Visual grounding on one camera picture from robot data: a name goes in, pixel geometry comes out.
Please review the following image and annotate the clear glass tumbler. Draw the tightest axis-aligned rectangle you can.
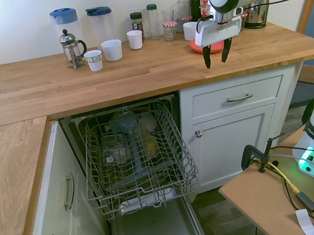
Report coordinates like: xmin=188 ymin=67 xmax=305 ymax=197
xmin=160 ymin=8 xmax=176 ymax=23

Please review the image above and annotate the black tall container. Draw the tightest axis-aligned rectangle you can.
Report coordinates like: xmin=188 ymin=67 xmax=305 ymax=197
xmin=189 ymin=0 xmax=205 ymax=24

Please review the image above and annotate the red plastic plate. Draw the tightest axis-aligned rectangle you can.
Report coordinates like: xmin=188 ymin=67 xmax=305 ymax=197
xmin=188 ymin=36 xmax=226 ymax=57

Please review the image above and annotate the stainless steel kettle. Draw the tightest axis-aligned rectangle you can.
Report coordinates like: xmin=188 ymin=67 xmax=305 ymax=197
xmin=241 ymin=0 xmax=274 ymax=31

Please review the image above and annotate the white cabinet drawer with handle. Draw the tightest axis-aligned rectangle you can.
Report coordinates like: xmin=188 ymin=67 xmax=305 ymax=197
xmin=175 ymin=64 xmax=314 ymax=196

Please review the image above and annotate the clear pitcher light blue lid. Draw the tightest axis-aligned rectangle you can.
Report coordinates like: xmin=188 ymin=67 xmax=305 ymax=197
xmin=49 ymin=6 xmax=85 ymax=55

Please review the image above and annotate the white paper label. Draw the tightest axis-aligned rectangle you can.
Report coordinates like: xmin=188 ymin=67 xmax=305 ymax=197
xmin=295 ymin=207 xmax=314 ymax=235

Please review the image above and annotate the white round bowl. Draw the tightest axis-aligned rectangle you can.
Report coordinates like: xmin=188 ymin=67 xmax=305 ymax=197
xmin=182 ymin=20 xmax=201 ymax=43

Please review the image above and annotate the clear pitcher dark blue lid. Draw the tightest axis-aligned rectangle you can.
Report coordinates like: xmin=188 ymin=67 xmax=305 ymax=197
xmin=84 ymin=5 xmax=117 ymax=51

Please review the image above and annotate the white plain cup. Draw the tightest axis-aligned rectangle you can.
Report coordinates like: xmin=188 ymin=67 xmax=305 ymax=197
xmin=126 ymin=29 xmax=145 ymax=52

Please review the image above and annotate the white ceramic mug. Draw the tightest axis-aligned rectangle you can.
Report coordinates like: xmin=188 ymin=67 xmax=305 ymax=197
xmin=100 ymin=38 xmax=125 ymax=63

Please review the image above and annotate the clear glass food container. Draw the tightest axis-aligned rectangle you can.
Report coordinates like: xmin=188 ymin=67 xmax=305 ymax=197
xmin=100 ymin=131 xmax=131 ymax=167

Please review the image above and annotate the clear bottle green lid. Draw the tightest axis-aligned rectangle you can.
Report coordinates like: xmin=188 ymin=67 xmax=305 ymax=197
xmin=145 ymin=3 xmax=163 ymax=41

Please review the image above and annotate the coffee jar black lid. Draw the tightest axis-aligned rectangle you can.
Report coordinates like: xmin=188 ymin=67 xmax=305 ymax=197
xmin=129 ymin=11 xmax=146 ymax=40

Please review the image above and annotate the black metal clamp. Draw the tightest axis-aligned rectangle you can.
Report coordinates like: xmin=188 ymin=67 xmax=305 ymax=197
xmin=238 ymin=132 xmax=291 ymax=177

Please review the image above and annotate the large clear glass jar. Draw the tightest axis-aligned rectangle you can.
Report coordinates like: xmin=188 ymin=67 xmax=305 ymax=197
xmin=172 ymin=0 xmax=193 ymax=20

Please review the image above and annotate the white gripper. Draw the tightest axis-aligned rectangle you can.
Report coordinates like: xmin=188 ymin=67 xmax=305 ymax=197
xmin=192 ymin=14 xmax=248 ymax=71

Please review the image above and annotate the small patterned paper cup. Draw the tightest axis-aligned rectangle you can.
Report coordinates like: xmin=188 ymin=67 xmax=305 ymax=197
xmin=83 ymin=49 xmax=104 ymax=73

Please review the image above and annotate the yellow cable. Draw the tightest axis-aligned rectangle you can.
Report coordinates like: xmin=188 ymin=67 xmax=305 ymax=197
xmin=266 ymin=157 xmax=303 ymax=199

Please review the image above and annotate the dishwasher tub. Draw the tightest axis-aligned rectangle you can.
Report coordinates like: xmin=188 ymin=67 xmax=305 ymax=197
xmin=47 ymin=90 xmax=193 ymax=221

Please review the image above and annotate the grey floor mat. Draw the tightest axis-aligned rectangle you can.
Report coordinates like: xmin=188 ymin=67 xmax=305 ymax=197
xmin=285 ymin=77 xmax=314 ymax=108

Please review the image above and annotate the glass jar red checkered lid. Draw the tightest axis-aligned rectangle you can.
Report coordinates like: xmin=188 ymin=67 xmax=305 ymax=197
xmin=162 ymin=19 xmax=180 ymax=43
xmin=174 ymin=16 xmax=196 ymax=33
xmin=236 ymin=11 xmax=251 ymax=32

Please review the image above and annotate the steel dishwasher door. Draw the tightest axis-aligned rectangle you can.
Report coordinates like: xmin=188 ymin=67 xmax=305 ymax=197
xmin=106 ymin=193 xmax=210 ymax=235

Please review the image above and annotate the red white food carton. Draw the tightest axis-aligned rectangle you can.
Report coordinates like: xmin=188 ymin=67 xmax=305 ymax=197
xmin=199 ymin=0 xmax=213 ymax=19

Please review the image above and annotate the yellow item in rack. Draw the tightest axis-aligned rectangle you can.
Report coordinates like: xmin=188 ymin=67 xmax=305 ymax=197
xmin=143 ymin=134 xmax=159 ymax=157

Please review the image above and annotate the metal drawer bar handle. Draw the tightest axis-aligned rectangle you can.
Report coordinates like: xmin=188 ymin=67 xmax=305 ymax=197
xmin=226 ymin=92 xmax=254 ymax=103

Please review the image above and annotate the glass steel French press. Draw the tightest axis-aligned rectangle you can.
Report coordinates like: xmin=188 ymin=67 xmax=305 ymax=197
xmin=58 ymin=26 xmax=90 ymax=72

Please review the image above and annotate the grey wire dishwasher rack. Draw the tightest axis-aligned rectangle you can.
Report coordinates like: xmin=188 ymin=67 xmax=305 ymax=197
xmin=75 ymin=95 xmax=204 ymax=224

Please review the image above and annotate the metal cabinet bar handle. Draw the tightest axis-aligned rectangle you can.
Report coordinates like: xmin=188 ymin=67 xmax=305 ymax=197
xmin=59 ymin=173 xmax=78 ymax=212

